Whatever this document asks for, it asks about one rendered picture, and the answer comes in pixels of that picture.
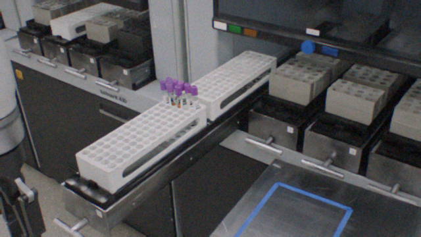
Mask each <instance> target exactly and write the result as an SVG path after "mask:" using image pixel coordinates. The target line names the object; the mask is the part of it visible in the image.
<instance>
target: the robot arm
mask: <svg viewBox="0 0 421 237"><path fill-rule="evenodd" d="M15 89H16V84H15V79H14V72H13V69H12V64H11V60H10V57H9V52H7V49H6V47H5V44H4V41H3V38H2V36H1V34H0V215H2V216H3V220H4V221H6V222H8V223H7V228H8V230H9V234H10V236H11V237H41V234H43V233H44V232H46V231H47V230H46V227H45V222H44V219H43V217H42V214H41V209H40V206H39V201H38V190H37V189H36V188H32V189H31V190H29V189H28V188H27V187H26V181H25V177H24V175H23V172H22V171H21V169H22V167H23V165H24V163H25V161H26V152H25V149H24V145H23V142H22V141H23V139H24V127H23V124H22V120H21V119H20V115H19V112H18V105H17V104H16V99H15Z"/></svg>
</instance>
